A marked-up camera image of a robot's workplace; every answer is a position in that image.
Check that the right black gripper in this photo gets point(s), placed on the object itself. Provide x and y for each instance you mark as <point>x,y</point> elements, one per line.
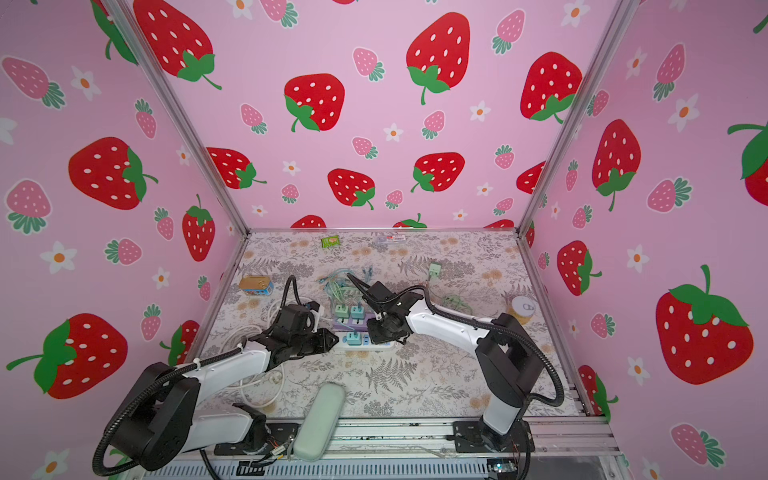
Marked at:
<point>375,337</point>

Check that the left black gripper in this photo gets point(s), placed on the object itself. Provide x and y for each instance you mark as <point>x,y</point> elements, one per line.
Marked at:
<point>325,341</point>

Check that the teal charger plug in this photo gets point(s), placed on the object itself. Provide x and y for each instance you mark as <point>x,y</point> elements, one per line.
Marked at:
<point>354,339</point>
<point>357,313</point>

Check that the white blue power strip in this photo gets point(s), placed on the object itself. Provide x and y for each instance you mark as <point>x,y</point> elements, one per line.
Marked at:
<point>367,344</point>

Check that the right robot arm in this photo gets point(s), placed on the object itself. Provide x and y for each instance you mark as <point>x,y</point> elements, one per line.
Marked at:
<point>516,371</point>

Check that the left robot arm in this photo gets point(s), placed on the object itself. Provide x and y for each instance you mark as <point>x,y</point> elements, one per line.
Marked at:
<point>156,421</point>

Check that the purple power strip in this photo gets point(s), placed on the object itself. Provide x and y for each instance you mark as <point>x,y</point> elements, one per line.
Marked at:
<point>351,324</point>

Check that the pale green oblong case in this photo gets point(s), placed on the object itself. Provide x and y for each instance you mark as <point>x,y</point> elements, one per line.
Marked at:
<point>320,422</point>

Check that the small clear packet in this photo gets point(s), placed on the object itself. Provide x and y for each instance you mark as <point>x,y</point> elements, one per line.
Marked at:
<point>390,239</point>

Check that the green snack packet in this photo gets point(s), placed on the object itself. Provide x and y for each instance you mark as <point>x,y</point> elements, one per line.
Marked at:
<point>330,241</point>

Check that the yellow tape roll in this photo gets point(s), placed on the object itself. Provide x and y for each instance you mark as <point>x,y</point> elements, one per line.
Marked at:
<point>523,309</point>

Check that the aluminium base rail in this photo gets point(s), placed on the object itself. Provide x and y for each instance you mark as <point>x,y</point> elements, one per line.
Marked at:
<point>426,448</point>

